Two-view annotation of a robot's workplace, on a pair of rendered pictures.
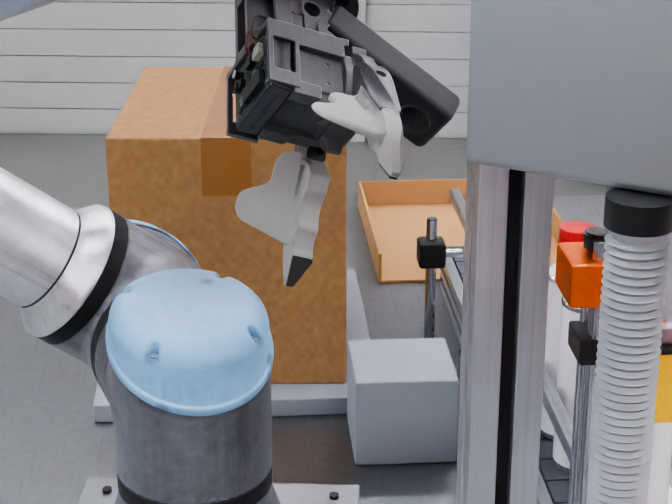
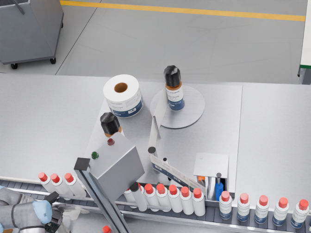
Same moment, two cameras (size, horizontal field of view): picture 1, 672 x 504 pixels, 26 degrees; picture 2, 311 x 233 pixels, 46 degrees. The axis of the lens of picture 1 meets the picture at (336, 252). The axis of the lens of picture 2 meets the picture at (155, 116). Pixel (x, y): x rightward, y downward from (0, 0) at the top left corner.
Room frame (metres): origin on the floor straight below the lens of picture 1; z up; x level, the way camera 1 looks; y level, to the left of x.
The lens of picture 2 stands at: (0.29, 0.38, 2.49)
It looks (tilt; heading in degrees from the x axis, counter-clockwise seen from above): 51 degrees down; 296
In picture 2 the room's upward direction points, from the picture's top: 14 degrees counter-clockwise
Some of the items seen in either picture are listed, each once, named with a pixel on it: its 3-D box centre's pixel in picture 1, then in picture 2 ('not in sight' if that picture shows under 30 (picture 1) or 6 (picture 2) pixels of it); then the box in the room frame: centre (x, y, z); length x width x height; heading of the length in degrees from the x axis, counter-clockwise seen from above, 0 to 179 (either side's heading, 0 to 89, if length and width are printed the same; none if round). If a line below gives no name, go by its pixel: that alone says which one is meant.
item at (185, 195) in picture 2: not in sight; (186, 200); (0.56, -0.27, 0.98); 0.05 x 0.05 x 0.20
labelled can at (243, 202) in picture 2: not in sight; (243, 206); (0.32, -0.29, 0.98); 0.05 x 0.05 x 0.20
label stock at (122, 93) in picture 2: not in sight; (123, 96); (1.05, -0.83, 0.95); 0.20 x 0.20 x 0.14
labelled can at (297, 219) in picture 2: not in sight; (300, 213); (0.10, -0.30, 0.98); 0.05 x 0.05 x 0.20
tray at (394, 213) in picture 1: (462, 226); not in sight; (1.88, -0.17, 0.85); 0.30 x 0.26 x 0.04; 4
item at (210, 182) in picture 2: not in sight; (212, 180); (0.47, -0.37, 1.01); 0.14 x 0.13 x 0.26; 4
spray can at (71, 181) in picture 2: not in sight; (74, 186); (1.10, -0.24, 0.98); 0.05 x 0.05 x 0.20
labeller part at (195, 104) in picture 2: not in sight; (177, 106); (0.76, -0.86, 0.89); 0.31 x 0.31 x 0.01
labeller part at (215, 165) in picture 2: not in sight; (211, 164); (0.47, -0.37, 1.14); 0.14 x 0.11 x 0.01; 4
